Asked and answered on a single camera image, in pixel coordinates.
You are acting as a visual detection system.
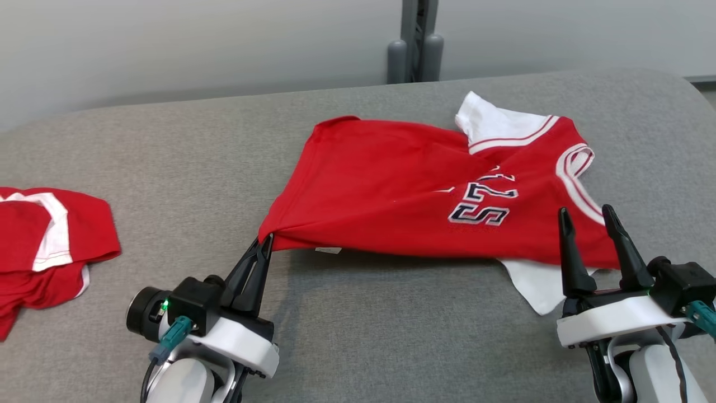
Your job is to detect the left cable with teal connector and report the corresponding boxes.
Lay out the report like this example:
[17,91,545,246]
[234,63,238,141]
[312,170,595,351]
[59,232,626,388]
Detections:
[140,315,194,403]

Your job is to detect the right cable with teal connector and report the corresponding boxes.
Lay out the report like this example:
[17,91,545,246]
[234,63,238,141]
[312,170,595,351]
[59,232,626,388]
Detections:
[685,301,716,339]

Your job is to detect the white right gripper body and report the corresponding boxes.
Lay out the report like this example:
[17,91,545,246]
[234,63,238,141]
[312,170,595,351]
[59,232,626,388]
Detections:
[557,288,694,403]

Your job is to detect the grey cylindrical post foot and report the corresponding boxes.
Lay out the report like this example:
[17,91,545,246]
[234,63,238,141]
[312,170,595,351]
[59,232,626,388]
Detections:
[423,34,444,82]
[387,39,408,85]

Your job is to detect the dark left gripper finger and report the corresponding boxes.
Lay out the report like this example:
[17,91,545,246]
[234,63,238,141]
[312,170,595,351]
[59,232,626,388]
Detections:
[232,234,274,317]
[223,238,263,306]

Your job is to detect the red jersey with number print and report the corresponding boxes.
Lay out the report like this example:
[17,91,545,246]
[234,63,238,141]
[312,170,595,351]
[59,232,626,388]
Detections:
[258,91,620,316]

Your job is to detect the grey metal partition post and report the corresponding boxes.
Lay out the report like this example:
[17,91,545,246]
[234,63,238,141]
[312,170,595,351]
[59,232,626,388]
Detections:
[401,0,440,83]

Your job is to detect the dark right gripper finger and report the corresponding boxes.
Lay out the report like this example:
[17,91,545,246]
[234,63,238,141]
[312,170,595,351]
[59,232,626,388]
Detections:
[558,207,598,298]
[602,204,655,292]

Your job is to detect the red shorts with white stripes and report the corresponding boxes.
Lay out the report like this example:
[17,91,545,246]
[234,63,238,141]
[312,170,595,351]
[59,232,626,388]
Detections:
[0,188,122,342]

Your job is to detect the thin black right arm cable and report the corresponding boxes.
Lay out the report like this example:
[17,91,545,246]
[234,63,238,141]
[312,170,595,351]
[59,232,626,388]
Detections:
[654,326,687,403]

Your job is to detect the cable with teal connector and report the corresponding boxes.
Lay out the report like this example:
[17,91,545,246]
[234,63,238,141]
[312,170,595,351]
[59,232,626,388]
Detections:
[140,315,194,403]
[685,301,716,339]

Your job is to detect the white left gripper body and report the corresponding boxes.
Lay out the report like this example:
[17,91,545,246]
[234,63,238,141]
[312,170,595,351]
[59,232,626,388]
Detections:
[190,305,279,403]

